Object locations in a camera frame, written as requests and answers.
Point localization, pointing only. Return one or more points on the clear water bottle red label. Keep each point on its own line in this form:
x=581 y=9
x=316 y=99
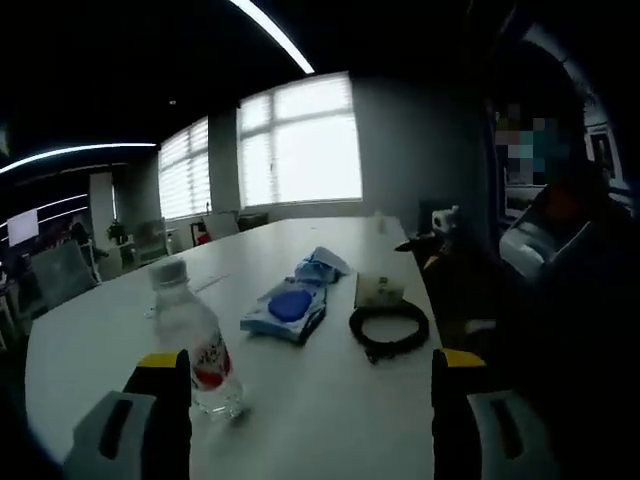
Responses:
x=200 y=340

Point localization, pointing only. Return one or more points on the white table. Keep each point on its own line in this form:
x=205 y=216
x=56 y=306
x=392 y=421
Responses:
x=300 y=390

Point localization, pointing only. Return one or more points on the white paper cup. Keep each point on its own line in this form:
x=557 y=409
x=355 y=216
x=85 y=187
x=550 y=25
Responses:
x=380 y=290

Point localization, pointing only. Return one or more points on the potted plant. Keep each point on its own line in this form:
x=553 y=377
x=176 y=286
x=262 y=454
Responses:
x=117 y=232

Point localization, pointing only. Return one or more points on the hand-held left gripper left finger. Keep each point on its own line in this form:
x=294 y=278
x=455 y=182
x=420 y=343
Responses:
x=160 y=400

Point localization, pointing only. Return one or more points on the blue tissue pack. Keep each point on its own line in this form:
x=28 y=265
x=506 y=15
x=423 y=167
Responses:
x=320 y=265

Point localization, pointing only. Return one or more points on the ceiling light strip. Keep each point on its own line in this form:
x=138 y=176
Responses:
x=280 y=35

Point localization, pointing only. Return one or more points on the window with blinds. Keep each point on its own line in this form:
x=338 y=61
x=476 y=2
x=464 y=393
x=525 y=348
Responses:
x=185 y=170

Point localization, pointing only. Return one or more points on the wet wipes pack blue lid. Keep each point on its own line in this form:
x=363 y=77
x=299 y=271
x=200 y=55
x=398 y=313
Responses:
x=287 y=310

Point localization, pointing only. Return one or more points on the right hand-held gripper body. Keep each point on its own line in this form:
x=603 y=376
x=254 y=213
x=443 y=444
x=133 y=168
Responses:
x=445 y=220

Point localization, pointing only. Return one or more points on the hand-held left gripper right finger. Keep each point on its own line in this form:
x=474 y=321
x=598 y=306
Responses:
x=450 y=415

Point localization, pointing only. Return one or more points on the large bright window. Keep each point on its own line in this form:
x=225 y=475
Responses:
x=305 y=150

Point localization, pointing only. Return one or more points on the white office chair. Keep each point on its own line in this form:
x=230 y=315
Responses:
x=62 y=275

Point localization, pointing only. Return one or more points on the white grey worn device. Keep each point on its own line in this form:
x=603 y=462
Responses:
x=530 y=245

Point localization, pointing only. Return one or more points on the long curved ceiling light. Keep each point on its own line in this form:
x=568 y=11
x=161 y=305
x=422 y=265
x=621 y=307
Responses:
x=75 y=152

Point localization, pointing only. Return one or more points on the wall screen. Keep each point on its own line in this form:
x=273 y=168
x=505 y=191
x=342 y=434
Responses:
x=22 y=227

